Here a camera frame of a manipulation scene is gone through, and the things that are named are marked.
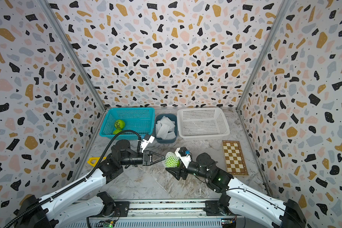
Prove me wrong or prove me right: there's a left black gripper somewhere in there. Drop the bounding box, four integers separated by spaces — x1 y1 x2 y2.
119 151 165 168

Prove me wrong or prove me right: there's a white foam net sleeve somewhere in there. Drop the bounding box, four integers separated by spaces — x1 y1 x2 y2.
163 151 181 169

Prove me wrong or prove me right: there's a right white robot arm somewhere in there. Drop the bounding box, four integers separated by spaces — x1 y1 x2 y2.
166 151 307 228

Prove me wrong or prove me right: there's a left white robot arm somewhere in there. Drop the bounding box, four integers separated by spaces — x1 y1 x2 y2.
6 135 165 228

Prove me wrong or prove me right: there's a pile of white foam nets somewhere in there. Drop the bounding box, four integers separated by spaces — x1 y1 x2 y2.
155 115 177 141

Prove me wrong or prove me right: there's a teal plastic basket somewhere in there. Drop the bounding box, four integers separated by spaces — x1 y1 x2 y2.
99 107 155 139

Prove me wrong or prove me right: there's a dark teal small bin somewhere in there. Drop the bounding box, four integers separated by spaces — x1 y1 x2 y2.
154 114 178 144

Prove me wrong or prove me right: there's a white plastic basket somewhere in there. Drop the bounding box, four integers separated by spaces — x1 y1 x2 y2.
177 108 230 141

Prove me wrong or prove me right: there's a wooden chessboard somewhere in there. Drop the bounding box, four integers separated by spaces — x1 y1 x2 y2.
222 141 249 176

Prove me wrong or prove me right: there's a yellow triangular plastic piece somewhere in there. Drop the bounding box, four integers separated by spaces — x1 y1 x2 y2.
87 157 100 167

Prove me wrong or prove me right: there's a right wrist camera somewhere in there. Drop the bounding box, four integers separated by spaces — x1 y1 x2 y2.
175 147 192 169

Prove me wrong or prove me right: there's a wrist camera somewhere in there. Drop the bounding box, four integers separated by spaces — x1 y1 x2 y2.
140 134 154 153
175 147 192 169

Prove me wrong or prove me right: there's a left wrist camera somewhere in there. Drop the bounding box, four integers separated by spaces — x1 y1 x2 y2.
140 134 154 153

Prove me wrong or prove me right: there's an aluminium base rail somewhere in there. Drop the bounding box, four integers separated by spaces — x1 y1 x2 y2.
44 199 287 228

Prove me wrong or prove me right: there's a black corrugated cable conduit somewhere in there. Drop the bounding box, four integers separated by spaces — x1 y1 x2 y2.
2 130 143 228

